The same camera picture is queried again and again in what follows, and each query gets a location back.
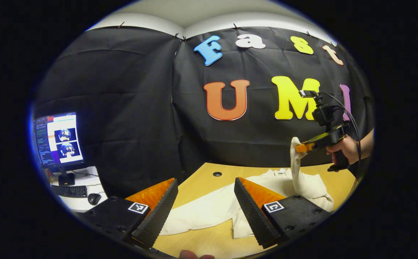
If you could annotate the black computer mouse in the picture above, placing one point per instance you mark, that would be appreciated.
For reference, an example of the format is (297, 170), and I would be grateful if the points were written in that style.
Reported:
(94, 199)

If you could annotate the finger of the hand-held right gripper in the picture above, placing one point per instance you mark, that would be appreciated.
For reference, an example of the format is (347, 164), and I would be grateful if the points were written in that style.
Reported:
(302, 148)

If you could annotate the cream white sweatshirt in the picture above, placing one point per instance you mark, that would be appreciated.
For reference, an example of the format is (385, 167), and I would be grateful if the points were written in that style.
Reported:
(201, 212)

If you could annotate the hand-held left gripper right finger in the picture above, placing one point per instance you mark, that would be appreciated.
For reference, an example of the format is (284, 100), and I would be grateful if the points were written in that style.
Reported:
(253, 216)

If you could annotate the white desk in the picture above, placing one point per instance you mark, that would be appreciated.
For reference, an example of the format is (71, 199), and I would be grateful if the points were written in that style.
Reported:
(83, 180)

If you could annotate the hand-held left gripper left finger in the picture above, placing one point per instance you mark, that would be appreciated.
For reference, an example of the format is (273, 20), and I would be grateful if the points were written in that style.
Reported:
(158, 216)

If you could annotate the black keyboard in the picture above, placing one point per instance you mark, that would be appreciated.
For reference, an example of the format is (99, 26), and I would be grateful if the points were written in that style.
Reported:
(69, 191)

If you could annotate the computer monitor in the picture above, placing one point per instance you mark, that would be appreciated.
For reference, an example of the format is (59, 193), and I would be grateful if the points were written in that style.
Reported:
(61, 140)

